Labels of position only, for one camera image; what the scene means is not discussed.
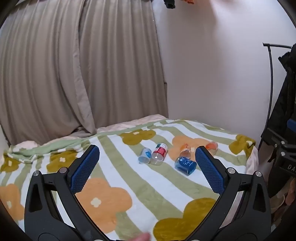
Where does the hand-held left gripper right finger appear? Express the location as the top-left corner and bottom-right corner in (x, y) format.
(185, 146), (271, 241)

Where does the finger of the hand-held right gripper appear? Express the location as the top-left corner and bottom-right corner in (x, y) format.
(263, 119), (296, 154)

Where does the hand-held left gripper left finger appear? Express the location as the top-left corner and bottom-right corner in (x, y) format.
(24, 145), (109, 241)

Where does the orange red cup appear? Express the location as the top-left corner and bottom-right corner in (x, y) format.
(206, 142), (218, 156)

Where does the large blue cup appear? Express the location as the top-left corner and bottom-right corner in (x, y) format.
(174, 156), (197, 176)

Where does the orange label clear cup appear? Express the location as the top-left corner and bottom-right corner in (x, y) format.
(179, 144), (191, 160)

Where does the red label clear cup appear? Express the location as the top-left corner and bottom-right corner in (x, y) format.
(150, 143), (168, 166)

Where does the small light blue cup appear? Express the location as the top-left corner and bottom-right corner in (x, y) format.
(138, 147), (152, 165)

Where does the beige rounded object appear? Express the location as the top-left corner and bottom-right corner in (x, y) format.
(269, 194), (286, 214)

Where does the floral striped blanket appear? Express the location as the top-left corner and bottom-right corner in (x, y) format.
(0, 119), (257, 241)

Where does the black metal coat rack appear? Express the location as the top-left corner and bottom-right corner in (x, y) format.
(257, 42), (292, 151)

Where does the beige curtain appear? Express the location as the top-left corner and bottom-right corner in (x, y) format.
(0, 0), (168, 144)

